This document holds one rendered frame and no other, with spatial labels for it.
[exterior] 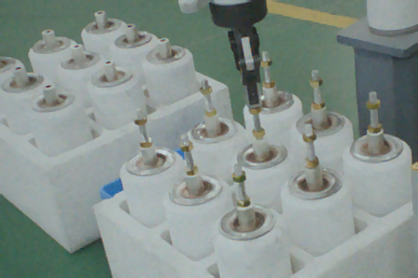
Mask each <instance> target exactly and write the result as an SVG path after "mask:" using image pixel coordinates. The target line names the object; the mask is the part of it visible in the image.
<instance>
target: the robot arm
mask: <svg viewBox="0 0 418 278"><path fill-rule="evenodd" d="M178 1H179V6H180V10H181V11H182V12H184V13H196V12H198V11H200V10H202V9H203V8H204V6H205V5H207V4H208V5H209V9H210V15H211V19H212V22H213V23H214V24H215V25H217V26H219V27H223V28H231V29H230V30H228V31H227V34H228V40H229V43H230V49H231V51H232V54H233V59H234V62H235V65H236V68H237V70H240V72H239V75H240V77H241V82H242V83H243V90H244V99H245V102H246V106H247V107H248V108H254V107H259V106H261V105H262V101H261V96H260V89H259V84H258V83H260V80H261V77H260V74H259V66H260V58H259V52H258V47H259V39H258V31H257V26H256V25H254V24H255V23H256V22H261V21H263V20H264V19H265V18H266V16H267V14H268V6H267V0H178ZM367 11H368V15H367V25H368V30H369V31H370V32H371V33H373V34H375V35H381V36H402V35H409V34H411V33H413V32H416V31H417V30H418V0H367ZM252 25H254V26H252Z"/></svg>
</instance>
